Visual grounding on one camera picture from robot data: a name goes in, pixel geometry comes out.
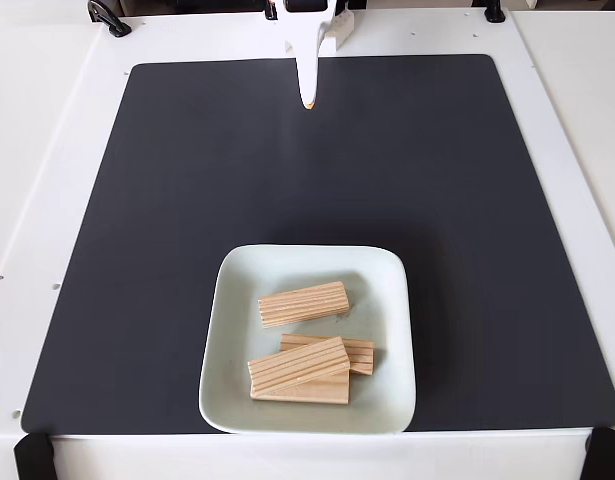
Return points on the grooved wooden block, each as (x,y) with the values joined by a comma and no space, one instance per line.
(317,391)
(363,352)
(304,304)
(297,364)

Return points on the white square plate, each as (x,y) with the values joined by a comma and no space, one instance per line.
(232,325)

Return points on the black base clamp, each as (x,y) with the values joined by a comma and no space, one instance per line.
(270,9)

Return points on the black table clamp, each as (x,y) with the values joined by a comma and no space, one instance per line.
(109,17)
(494,11)
(607,455)
(33,457)

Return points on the black table mat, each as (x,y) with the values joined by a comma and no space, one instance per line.
(137,250)

